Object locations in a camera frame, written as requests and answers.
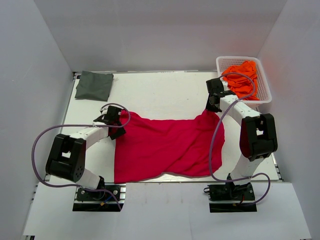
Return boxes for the red t shirt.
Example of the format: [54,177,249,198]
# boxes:
[114,110,225,184]

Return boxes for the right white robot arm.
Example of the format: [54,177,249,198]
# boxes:
[205,78,278,200]

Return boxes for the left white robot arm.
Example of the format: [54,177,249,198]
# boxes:
[45,104,126,200]

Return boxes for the white plastic basket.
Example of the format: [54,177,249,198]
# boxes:
[216,56,272,108]

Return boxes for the orange t shirt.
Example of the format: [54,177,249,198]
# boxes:
[222,60,260,101]

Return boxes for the folded grey t shirt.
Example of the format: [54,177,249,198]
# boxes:
[75,71,114,102]

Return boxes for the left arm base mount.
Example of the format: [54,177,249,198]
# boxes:
[72,183,126,212]

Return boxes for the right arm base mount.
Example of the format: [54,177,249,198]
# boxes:
[203,182,257,213]

